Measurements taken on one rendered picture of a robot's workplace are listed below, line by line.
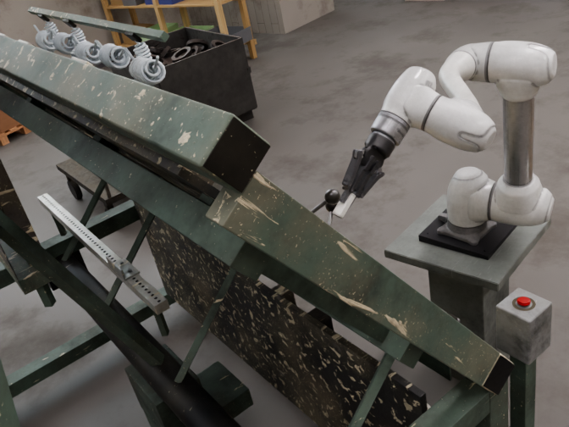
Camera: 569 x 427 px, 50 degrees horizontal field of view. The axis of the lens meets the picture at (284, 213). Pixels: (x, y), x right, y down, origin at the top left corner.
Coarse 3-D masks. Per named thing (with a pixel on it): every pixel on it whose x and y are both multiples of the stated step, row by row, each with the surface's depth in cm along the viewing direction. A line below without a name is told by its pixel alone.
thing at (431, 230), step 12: (432, 228) 259; (504, 228) 251; (420, 240) 257; (432, 240) 252; (444, 240) 250; (456, 240) 249; (480, 240) 247; (492, 240) 246; (504, 240) 246; (468, 252) 243; (480, 252) 240; (492, 252) 240
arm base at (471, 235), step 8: (440, 216) 260; (448, 224) 252; (488, 224) 251; (496, 224) 252; (440, 232) 254; (448, 232) 252; (456, 232) 249; (464, 232) 247; (472, 232) 246; (480, 232) 247; (488, 232) 250; (464, 240) 247; (472, 240) 245
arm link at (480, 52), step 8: (464, 48) 198; (472, 48) 198; (480, 48) 197; (488, 48) 196; (472, 56) 195; (480, 56) 196; (488, 56) 195; (480, 64) 197; (480, 72) 198; (472, 80) 202; (480, 80) 201; (488, 80) 200
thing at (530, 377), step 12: (516, 360) 198; (516, 372) 201; (528, 372) 198; (516, 384) 204; (528, 384) 201; (516, 396) 207; (528, 396) 204; (516, 408) 209; (528, 408) 207; (516, 420) 212; (528, 420) 210
